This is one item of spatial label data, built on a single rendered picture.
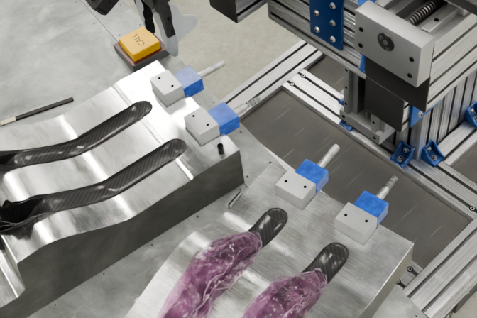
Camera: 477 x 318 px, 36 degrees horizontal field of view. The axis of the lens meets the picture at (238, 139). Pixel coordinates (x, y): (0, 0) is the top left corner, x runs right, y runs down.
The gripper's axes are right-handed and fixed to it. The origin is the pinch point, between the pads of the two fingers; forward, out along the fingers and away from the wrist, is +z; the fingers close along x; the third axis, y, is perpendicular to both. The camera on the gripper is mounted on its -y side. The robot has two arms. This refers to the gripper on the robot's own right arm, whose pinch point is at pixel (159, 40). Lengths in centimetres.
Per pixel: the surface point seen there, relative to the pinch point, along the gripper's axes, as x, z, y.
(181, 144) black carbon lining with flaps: -10.7, 12.2, -4.7
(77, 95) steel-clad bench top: 19.1, 20.9, -11.4
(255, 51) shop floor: 78, 101, 64
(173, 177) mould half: -15.4, 12.2, -9.1
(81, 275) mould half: -17.6, 18.7, -28.4
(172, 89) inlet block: -2.1, 9.2, -0.7
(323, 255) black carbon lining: -38.9, 15.8, 1.7
